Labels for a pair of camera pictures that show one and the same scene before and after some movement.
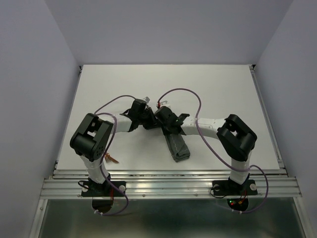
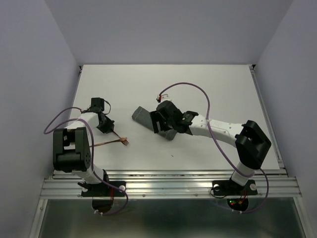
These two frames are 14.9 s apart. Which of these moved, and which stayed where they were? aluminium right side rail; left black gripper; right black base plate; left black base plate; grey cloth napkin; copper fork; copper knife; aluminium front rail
Moved: copper fork; grey cloth napkin; left black gripper; copper knife
Stayed: right black base plate; aluminium front rail; left black base plate; aluminium right side rail
